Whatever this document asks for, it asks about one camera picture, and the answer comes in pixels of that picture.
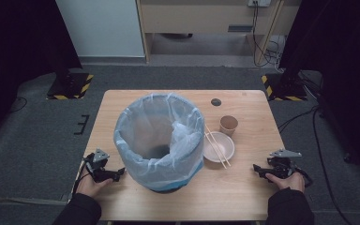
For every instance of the clear plastic bin liner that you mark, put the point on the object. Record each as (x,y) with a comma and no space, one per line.
(156,168)

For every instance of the white disposable bowl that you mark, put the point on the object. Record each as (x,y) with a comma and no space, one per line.
(226,145)

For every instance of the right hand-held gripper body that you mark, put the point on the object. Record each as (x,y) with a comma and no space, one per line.
(282,165)

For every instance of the wooden chopstick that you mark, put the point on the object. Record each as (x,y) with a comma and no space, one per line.
(217,145)
(215,151)

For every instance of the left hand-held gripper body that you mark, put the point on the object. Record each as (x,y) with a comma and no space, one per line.
(100,156)

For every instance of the dark curtain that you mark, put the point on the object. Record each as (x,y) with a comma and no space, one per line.
(18,47)
(340,47)

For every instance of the blue trash bin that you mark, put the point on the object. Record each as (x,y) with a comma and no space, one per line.
(194,175)

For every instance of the white power outlet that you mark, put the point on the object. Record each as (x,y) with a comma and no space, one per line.
(259,2)

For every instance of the light wooden desk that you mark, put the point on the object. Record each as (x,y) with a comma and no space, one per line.
(197,18)

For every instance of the striped black stand base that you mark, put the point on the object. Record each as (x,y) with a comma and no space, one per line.
(72,86)
(286,87)

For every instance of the white panel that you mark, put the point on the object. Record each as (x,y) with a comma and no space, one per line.
(103,28)

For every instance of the dark round table grommet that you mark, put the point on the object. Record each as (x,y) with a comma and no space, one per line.
(216,102)

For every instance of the person's right hand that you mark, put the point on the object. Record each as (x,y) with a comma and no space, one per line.
(292,182)

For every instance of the person's left hand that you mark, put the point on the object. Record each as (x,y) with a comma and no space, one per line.
(87,186)

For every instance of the brown paper cup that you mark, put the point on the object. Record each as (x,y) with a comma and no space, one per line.
(228,129)

